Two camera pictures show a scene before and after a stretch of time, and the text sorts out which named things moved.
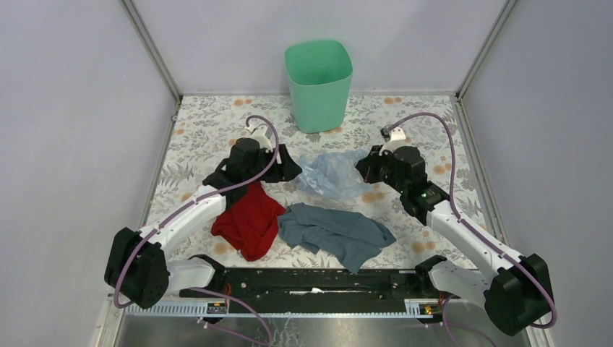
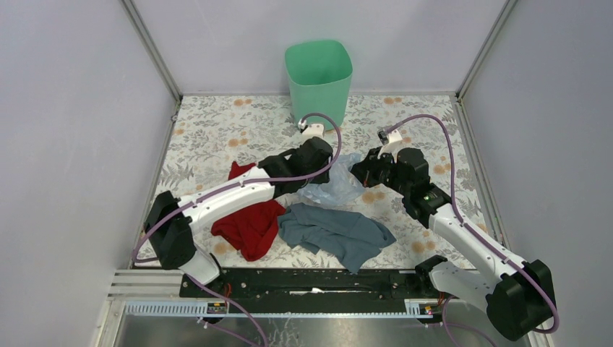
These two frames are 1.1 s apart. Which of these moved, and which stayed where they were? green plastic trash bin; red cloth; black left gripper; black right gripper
Moved: black left gripper
Stayed: red cloth; green plastic trash bin; black right gripper
